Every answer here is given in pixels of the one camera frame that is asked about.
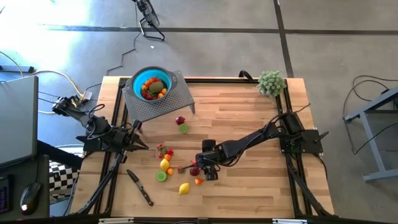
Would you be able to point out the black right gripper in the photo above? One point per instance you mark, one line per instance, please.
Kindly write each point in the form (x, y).
(213, 157)

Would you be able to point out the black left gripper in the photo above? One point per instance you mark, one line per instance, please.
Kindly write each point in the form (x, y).
(119, 140)

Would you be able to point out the orange pear with stem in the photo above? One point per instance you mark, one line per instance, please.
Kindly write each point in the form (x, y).
(198, 181)
(163, 91)

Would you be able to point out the blue collapsible colander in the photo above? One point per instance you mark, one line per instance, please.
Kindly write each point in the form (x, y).
(138, 82)

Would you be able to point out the small orange persimmon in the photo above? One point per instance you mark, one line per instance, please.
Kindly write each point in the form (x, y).
(153, 79)

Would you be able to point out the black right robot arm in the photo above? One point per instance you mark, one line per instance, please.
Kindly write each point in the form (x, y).
(248, 140)

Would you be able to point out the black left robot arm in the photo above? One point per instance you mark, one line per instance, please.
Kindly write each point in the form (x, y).
(96, 124)

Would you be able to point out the small orange red fruit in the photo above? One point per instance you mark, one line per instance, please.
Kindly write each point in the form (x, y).
(193, 161)

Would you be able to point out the dark red apple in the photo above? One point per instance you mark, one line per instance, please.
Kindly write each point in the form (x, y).
(194, 171)

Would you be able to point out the yellow plastic lemon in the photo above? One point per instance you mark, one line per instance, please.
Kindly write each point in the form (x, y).
(164, 165)
(184, 188)

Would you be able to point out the grey perforated metal shelf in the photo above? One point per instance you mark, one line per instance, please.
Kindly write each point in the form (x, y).
(174, 102)

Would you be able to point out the white power adapter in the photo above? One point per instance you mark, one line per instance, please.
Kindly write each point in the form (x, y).
(87, 95)

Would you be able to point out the black white checkerboard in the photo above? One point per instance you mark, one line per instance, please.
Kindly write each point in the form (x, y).
(62, 180)

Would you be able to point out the green plant in white pot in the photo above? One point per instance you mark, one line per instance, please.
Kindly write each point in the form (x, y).
(271, 82)

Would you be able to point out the black desk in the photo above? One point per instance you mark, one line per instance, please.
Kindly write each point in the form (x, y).
(40, 174)

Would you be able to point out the black computer mouse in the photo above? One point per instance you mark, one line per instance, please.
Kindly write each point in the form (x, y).
(29, 196)

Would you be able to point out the black keyboard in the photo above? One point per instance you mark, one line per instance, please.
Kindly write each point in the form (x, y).
(4, 196)

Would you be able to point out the grey metal table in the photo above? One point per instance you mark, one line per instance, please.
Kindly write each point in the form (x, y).
(374, 149)

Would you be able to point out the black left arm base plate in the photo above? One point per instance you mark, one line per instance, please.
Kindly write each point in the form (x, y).
(90, 146)

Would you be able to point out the silver metal bracket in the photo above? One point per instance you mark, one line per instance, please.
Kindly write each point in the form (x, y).
(289, 221)
(115, 221)

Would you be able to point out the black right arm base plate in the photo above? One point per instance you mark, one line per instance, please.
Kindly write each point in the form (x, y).
(311, 146)

